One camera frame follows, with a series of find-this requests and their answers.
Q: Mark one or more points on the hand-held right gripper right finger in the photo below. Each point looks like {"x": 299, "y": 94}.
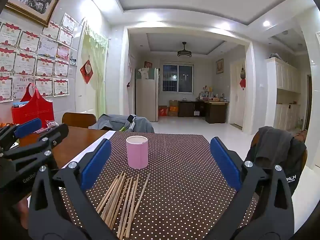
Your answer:
{"x": 225, "y": 160}

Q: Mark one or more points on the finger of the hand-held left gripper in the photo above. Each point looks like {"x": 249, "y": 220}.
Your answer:
{"x": 56, "y": 133}
{"x": 28, "y": 127}

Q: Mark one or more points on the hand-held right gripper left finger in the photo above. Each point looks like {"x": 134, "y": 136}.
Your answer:
{"x": 96, "y": 165}

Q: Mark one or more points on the bunch of wooden chopsticks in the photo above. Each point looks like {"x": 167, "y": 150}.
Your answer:
{"x": 117, "y": 192}

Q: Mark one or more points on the pink cup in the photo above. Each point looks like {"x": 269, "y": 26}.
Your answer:
{"x": 137, "y": 155}

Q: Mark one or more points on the person's left hand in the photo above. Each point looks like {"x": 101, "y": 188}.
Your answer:
{"x": 20, "y": 211}

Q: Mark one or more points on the clear plastic packet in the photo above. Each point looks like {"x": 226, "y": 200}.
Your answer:
{"x": 52, "y": 124}

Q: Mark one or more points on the red bag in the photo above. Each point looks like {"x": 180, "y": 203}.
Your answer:
{"x": 32, "y": 110}

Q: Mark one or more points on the wooden chair back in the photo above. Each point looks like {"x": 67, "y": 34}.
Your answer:
{"x": 78, "y": 120}

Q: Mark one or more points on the wooden chair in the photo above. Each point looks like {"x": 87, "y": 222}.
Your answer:
{"x": 304, "y": 158}
{"x": 78, "y": 120}

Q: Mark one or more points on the light grey jacket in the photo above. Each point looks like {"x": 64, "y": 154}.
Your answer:
{"x": 112, "y": 122}

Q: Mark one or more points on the dark grey jacket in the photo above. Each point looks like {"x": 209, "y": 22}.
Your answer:
{"x": 272, "y": 150}

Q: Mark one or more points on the brown polka dot tablecloth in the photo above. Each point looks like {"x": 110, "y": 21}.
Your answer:
{"x": 180, "y": 180}

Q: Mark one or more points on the white door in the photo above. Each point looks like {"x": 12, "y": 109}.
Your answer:
{"x": 236, "y": 105}

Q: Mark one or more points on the assorted small bottles and boxes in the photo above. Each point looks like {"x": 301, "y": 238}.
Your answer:
{"x": 210, "y": 95}

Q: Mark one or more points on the orange cardboard box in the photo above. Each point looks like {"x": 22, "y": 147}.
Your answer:
{"x": 173, "y": 111}

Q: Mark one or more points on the small photo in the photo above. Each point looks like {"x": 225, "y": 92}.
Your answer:
{"x": 73, "y": 61}

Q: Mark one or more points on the brown cardboard box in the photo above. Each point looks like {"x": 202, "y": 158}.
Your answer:
{"x": 173, "y": 103}

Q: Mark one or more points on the red cardboard box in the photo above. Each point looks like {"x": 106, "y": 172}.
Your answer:
{"x": 163, "y": 111}

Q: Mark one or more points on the red hanging ornament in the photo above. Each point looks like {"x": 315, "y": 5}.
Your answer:
{"x": 242, "y": 82}

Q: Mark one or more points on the white refrigerator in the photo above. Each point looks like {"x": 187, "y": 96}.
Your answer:
{"x": 146, "y": 97}

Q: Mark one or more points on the light green curtain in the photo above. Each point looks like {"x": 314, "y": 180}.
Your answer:
{"x": 98, "y": 55}

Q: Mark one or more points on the barred window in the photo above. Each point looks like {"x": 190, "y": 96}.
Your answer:
{"x": 177, "y": 78}

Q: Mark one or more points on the brown wooden door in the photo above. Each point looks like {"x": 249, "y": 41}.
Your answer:
{"x": 309, "y": 100}

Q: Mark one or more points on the tall white cabinet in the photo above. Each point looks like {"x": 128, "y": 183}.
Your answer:
{"x": 285, "y": 75}

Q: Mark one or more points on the round ceiling lamp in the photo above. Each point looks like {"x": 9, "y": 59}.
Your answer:
{"x": 184, "y": 53}

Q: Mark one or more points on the grey bag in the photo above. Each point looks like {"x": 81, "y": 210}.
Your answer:
{"x": 275, "y": 56}

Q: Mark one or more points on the framed blossom painting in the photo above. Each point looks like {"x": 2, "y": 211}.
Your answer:
{"x": 32, "y": 0}

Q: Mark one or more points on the wall of award certificates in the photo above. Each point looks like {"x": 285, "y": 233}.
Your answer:
{"x": 27, "y": 62}

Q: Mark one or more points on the red diamond wall decoration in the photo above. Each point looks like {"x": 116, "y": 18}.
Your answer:
{"x": 86, "y": 71}

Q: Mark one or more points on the framed wall picture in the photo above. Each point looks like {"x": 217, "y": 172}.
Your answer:
{"x": 219, "y": 66}

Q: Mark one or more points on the small red wall picture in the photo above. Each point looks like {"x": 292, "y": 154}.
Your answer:
{"x": 148, "y": 64}

